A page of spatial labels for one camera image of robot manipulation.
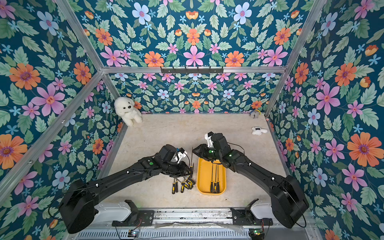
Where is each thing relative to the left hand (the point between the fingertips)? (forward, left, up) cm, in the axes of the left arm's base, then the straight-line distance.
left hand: (194, 173), depth 75 cm
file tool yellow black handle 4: (+4, +1, -1) cm, 4 cm away
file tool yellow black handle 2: (-1, -13, -13) cm, 18 cm away
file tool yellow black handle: (-4, -11, -12) cm, 17 cm away
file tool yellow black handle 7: (-2, +7, -12) cm, 14 cm away
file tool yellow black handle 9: (-1, +2, -11) cm, 11 cm away
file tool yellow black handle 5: (-3, +12, -13) cm, 18 cm away
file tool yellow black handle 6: (-1, +11, -13) cm, 17 cm away
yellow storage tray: (+5, -8, -11) cm, 14 cm away
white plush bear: (+50, +46, +4) cm, 68 cm away
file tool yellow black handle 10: (-1, +4, -13) cm, 13 cm away
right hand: (+10, -1, +4) cm, 11 cm away
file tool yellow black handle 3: (-1, -10, -13) cm, 16 cm away
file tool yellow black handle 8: (+1, +2, -11) cm, 11 cm away
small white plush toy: (+32, -47, -10) cm, 57 cm away
